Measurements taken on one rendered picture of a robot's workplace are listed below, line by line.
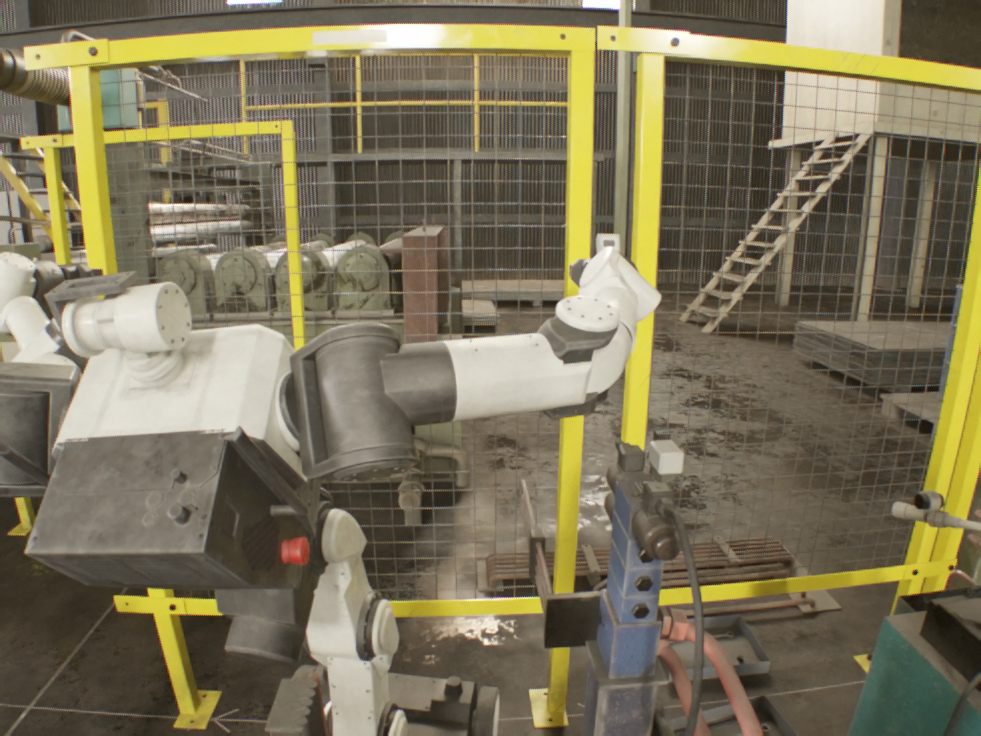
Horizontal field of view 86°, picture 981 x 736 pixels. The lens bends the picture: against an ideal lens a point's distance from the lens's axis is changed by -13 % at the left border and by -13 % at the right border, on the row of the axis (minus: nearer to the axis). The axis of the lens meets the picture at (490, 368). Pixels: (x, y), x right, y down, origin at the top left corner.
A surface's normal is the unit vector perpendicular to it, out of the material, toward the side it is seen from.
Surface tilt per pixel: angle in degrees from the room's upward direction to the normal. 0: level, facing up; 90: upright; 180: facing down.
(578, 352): 108
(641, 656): 90
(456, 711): 45
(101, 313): 39
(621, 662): 90
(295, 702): 0
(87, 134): 90
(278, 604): 84
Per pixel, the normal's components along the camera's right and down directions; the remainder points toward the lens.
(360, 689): -0.12, 0.18
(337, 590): -0.12, 0.53
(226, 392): -0.07, -0.59
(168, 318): 1.00, -0.08
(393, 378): 0.26, -0.32
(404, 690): 0.00, -0.97
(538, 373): 0.34, 0.02
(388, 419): 0.58, -0.33
